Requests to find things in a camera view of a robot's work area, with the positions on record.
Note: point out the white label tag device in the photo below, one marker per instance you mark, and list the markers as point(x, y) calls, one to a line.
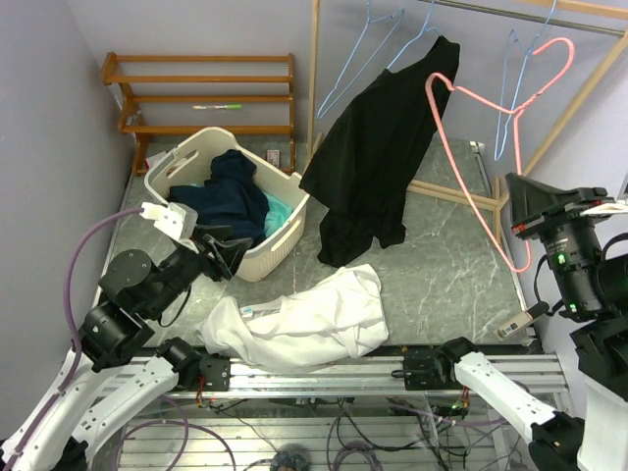
point(513, 325)

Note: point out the white t shirt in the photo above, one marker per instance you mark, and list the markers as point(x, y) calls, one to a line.
point(341, 317)

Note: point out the black t shirt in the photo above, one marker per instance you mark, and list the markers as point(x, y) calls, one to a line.
point(370, 155)

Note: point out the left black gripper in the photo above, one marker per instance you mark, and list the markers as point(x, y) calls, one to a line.
point(228, 254)

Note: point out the navy blue garment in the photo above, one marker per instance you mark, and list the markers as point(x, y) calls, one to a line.
point(231, 165)

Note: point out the white paper scrap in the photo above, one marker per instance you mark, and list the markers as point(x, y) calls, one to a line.
point(154, 159)

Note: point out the green white pen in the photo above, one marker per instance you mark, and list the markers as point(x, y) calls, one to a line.
point(217, 107)

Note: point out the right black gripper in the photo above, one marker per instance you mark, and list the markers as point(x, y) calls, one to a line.
point(531, 201)

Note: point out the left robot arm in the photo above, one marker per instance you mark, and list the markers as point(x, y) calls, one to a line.
point(71, 422)

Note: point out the light wooden clothes rack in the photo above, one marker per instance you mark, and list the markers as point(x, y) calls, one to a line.
point(588, 150)

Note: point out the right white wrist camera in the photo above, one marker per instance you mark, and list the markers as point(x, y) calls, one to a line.
point(616, 207)

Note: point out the blue hanger far left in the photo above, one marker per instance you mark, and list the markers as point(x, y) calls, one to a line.
point(351, 70)

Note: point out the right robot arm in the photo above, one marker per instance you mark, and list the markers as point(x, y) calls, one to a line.
point(593, 289)

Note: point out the aluminium mounting rail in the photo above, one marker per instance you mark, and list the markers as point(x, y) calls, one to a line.
point(389, 371)

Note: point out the blue hanger right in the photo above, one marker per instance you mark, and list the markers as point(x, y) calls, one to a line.
point(511, 101)

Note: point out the teal garment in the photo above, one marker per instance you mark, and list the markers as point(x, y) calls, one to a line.
point(250, 211)

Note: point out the small red white box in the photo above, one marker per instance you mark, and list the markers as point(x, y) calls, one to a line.
point(273, 156)

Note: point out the white laundry basket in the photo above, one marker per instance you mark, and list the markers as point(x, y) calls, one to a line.
point(189, 162)

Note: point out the blue hanger holding black shirt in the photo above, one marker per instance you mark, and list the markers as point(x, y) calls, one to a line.
point(425, 27)

